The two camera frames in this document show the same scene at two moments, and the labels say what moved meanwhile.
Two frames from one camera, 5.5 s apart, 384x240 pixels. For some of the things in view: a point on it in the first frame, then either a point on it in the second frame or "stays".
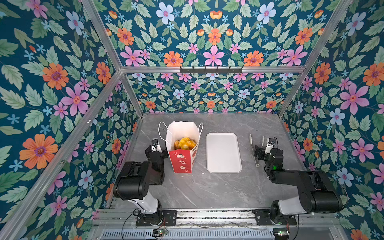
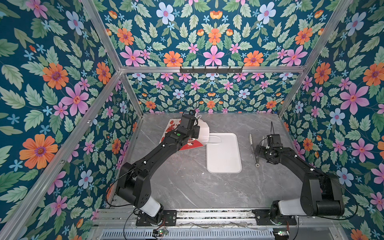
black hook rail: [211, 71] stays
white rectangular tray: [223, 153] stays
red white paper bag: [182, 160] -> [173, 123]
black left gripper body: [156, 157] -> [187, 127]
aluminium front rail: [125, 219] stays
